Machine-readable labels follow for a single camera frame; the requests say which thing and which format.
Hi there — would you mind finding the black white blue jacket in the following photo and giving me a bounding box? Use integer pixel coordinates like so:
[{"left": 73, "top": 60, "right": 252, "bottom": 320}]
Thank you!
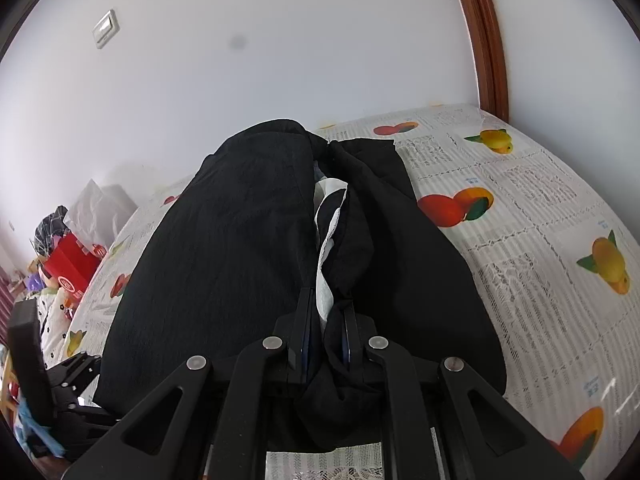
[{"left": 92, "top": 118, "right": 509, "bottom": 453}]

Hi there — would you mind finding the red gift bag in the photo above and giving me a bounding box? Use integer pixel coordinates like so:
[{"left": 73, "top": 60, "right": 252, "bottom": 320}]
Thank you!
[{"left": 44, "top": 233, "right": 106, "bottom": 300}]

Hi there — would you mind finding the dark patterned cloth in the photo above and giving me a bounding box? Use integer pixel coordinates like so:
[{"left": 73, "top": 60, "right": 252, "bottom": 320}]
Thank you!
[{"left": 32, "top": 205, "right": 70, "bottom": 258}]

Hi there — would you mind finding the white plastic bag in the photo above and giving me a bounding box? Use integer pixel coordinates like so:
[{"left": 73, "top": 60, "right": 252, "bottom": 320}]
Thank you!
[{"left": 64, "top": 180, "right": 138, "bottom": 259}]

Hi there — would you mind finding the fruit print table cloth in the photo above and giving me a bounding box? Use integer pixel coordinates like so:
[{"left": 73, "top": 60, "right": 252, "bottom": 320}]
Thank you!
[{"left": 64, "top": 102, "right": 640, "bottom": 480}]

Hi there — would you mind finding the white wall switch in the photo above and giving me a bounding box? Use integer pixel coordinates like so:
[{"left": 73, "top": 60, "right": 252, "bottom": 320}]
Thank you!
[{"left": 92, "top": 9, "right": 120, "bottom": 50}]

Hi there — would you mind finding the brown wooden door frame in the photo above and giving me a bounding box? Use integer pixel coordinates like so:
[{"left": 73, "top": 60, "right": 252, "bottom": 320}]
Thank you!
[{"left": 460, "top": 0, "right": 510, "bottom": 122}]

